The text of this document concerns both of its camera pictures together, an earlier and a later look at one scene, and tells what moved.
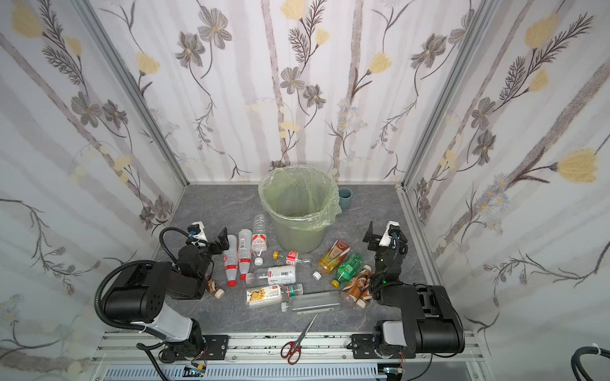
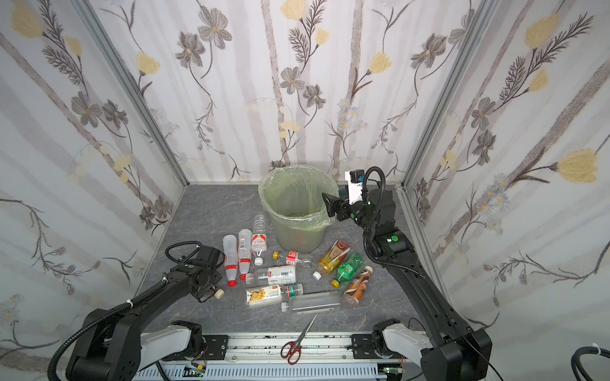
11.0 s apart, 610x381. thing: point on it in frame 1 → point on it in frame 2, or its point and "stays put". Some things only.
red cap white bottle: x=245 y=252 stays put
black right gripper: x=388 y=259 → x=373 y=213
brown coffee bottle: x=219 y=293 stays put
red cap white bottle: x=231 y=260 stays put
